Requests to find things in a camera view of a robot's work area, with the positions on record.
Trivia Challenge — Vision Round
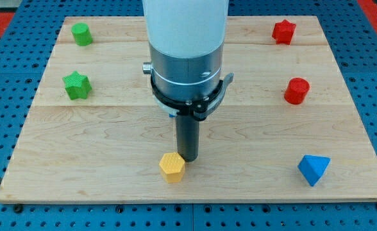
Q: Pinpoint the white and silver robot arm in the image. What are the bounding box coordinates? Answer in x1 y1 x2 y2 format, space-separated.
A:
142 0 229 101

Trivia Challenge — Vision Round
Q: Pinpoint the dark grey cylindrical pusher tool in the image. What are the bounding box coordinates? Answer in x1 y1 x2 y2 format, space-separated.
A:
176 115 199 162

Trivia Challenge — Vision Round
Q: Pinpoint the yellow hexagon block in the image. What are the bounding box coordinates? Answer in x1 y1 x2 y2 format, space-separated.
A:
159 152 185 184

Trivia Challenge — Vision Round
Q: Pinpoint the light wooden board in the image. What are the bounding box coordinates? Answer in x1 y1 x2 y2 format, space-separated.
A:
0 16 377 204

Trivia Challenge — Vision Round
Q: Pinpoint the red cylinder block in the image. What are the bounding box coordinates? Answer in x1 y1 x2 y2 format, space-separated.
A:
284 77 310 105

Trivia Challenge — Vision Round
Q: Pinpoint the green star block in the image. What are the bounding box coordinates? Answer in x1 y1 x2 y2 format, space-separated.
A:
62 71 92 100

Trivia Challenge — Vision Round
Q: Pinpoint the red star block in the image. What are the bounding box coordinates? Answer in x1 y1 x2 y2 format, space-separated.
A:
271 19 296 45

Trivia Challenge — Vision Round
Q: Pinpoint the blue triangular block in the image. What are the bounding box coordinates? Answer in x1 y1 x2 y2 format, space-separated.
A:
297 155 331 187

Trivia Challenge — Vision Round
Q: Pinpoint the green cylinder block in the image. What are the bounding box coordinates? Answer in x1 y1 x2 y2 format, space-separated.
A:
71 22 93 46

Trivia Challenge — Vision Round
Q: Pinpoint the black clamp ring with lever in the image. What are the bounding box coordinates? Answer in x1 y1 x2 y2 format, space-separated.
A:
149 72 235 122

